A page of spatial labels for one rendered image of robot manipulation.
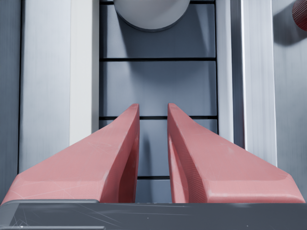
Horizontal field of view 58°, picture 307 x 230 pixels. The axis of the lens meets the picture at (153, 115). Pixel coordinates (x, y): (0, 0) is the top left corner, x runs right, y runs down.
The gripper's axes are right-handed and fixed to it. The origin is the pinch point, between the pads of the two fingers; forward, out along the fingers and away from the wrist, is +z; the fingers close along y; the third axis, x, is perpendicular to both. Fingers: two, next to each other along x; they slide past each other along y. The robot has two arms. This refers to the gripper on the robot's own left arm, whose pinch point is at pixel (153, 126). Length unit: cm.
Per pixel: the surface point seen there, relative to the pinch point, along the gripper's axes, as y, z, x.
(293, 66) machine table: -11.7, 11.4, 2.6
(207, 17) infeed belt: -3.6, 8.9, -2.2
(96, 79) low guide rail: 3.2, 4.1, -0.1
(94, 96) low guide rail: 3.2, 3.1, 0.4
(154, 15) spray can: -0.1, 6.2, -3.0
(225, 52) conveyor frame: -4.8, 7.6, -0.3
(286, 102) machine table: -11.0, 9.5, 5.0
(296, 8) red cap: -11.7, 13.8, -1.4
